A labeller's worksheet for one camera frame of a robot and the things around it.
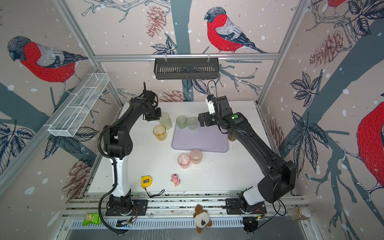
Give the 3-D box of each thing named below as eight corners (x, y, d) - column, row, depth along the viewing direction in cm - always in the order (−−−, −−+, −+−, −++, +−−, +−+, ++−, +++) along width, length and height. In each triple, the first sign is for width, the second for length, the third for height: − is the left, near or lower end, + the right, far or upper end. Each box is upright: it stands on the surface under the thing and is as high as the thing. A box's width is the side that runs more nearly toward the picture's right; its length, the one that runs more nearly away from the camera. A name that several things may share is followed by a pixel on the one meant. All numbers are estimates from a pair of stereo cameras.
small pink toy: (175, 187, 81) (175, 186, 80) (169, 179, 84) (169, 177, 83) (182, 181, 83) (181, 180, 81) (175, 173, 86) (175, 172, 84)
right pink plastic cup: (189, 164, 89) (189, 159, 84) (190, 153, 94) (189, 149, 89) (202, 164, 89) (202, 159, 84) (201, 153, 94) (202, 149, 89)
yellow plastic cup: (155, 141, 101) (152, 133, 94) (157, 131, 106) (154, 123, 99) (166, 141, 101) (164, 133, 94) (168, 131, 106) (165, 123, 99)
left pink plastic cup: (178, 169, 89) (177, 164, 83) (179, 158, 93) (178, 153, 87) (190, 169, 89) (189, 164, 83) (190, 158, 93) (190, 153, 87)
